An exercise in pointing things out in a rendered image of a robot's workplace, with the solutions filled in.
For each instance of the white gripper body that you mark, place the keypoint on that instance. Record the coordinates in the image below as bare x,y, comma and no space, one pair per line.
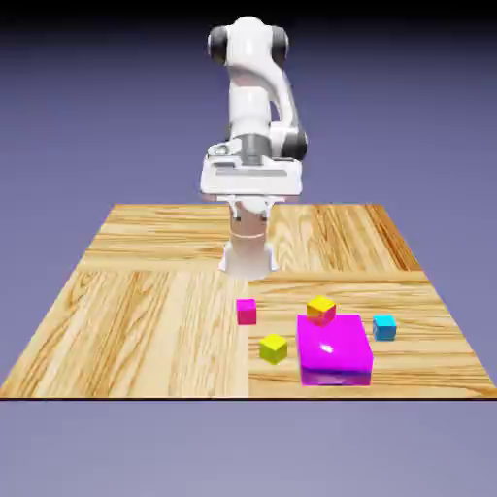
252,183

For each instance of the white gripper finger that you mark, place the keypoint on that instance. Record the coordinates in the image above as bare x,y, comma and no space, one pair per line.
266,209
234,209

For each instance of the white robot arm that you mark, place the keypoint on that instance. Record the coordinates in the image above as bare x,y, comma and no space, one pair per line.
248,77

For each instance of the small pink cube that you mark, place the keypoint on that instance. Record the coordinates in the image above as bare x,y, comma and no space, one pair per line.
247,311

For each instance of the small orange cube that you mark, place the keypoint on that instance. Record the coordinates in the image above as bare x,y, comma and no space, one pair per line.
320,310

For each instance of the small yellow cube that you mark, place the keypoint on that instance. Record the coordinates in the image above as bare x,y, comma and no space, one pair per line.
273,348

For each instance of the small cyan cube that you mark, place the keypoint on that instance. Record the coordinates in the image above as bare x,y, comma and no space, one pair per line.
384,327

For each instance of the large magenta box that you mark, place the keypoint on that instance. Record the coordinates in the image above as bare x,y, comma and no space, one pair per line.
334,351

